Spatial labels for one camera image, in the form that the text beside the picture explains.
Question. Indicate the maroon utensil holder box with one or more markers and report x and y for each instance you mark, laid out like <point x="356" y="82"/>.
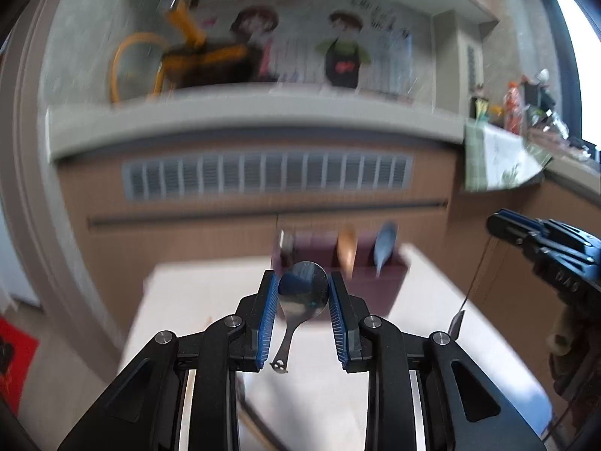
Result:
<point x="375" y="291"/>

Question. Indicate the red doormat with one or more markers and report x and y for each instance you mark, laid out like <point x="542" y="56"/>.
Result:
<point x="14" y="361"/>

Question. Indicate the person's right hand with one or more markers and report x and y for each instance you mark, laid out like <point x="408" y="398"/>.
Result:
<point x="573" y="352"/>

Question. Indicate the grey-blue rice paddle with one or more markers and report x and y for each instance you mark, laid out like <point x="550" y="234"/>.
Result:
<point x="386" y="244"/>

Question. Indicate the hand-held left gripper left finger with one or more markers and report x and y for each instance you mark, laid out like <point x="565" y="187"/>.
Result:
<point x="267" y="319"/>

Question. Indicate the red-filled clear bottle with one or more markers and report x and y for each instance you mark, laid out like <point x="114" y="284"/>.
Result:
<point x="513" y="108"/>

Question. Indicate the small yellow box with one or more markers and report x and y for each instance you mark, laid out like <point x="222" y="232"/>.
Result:
<point x="481" y="103"/>

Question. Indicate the grey vent grille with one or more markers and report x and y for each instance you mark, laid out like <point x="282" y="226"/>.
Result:
<point x="267" y="174"/>

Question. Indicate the cartoon wall sticker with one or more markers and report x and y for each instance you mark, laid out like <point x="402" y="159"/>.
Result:
<point x="300" y="28"/>

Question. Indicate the white plastic spoon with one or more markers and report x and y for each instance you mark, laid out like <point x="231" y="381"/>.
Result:
<point x="283" y="239"/>

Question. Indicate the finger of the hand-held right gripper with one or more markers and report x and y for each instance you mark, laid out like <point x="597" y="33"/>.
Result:
<point x="509" y="232"/>
<point x="523" y="223"/>

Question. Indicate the small metal shovel spoon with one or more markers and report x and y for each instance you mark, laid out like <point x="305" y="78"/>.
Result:
<point x="458" y="324"/>

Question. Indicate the glass lid with yellow rim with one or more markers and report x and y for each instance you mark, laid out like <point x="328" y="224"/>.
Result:
<point x="117" y="61"/>

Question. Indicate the grey stone countertop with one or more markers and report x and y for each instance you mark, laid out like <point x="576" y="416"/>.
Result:
<point x="234" y="112"/>

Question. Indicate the beige vented column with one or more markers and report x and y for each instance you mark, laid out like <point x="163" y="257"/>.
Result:
<point x="472" y="65"/>

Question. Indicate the white tablecloth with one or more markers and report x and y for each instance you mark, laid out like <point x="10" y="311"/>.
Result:
<point x="188" y="291"/>

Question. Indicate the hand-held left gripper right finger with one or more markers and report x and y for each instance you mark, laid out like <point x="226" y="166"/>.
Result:
<point x="337" y="324"/>

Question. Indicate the green checked towel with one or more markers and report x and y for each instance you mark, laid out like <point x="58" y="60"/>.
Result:
<point x="497" y="150"/>

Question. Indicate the wooden rice spoon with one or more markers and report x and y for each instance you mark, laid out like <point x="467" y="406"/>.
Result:
<point x="347" y="249"/>

